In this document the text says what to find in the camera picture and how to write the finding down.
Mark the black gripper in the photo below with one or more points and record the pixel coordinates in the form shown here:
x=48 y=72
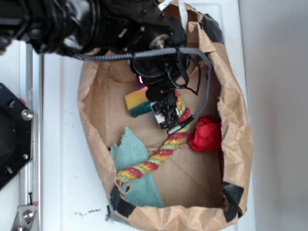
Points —
x=162 y=76

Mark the yellow and green sponge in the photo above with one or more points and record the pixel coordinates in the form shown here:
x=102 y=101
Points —
x=137 y=102

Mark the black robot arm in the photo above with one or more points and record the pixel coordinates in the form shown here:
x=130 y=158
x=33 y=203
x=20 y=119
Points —
x=126 y=27

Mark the crumpled red paper ball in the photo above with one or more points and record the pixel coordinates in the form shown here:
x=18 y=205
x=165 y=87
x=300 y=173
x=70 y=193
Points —
x=206 y=136

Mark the teal green cloth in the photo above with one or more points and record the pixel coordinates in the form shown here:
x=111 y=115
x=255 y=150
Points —
x=131 y=151

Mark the brown paper bag bin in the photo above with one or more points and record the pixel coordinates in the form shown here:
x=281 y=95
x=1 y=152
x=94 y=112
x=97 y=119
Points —
x=200 y=191

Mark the multicolour twisted rope toy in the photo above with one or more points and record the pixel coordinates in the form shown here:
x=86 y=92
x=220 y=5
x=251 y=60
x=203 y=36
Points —
x=156 y=160

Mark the aluminium frame rail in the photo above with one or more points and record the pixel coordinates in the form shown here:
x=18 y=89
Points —
x=31 y=92

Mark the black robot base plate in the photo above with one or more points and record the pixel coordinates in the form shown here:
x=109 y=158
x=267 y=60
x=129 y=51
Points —
x=15 y=135

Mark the metal corner bracket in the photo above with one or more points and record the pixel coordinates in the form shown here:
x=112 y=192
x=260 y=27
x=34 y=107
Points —
x=26 y=219

